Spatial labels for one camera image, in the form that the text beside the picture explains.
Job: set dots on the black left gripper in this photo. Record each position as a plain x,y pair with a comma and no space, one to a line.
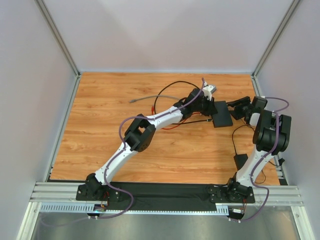
211,107

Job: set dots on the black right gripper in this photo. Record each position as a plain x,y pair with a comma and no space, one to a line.
240,111

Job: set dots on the black network switch box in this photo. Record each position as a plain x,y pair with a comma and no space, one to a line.
222,118

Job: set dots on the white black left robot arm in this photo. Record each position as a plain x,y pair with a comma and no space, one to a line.
139,135

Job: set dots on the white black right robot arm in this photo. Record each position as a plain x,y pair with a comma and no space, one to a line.
271,136

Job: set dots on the black power adapter brick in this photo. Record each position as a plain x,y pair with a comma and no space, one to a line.
240,160

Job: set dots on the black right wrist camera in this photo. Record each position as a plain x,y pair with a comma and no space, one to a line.
259,103

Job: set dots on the right aluminium frame post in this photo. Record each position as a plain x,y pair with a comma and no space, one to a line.
276,36

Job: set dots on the aluminium frame post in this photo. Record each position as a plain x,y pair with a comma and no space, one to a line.
57,35
276,36

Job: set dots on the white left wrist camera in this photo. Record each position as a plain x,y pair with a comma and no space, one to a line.
208,91

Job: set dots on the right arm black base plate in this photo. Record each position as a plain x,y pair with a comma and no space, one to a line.
230,194

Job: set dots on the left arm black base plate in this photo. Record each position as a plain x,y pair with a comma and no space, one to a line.
103,193

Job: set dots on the aluminium front frame rail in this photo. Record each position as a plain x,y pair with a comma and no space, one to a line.
65,192

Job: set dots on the slotted grey cable duct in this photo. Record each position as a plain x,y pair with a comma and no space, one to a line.
91,208

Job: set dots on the left aluminium frame post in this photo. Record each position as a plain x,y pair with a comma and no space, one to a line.
57,35

